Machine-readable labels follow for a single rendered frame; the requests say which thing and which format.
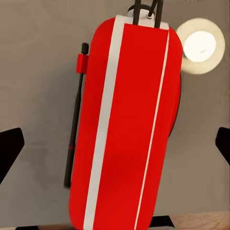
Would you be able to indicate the coffee table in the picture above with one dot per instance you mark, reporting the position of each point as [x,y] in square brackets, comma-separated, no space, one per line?
[40,41]

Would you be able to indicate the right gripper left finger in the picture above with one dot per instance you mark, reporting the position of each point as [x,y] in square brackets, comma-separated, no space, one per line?
[11,143]

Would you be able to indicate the radio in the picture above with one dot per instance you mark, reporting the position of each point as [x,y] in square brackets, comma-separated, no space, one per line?
[130,105]

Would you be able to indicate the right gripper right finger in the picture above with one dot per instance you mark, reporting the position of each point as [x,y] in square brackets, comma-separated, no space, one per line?
[223,142]

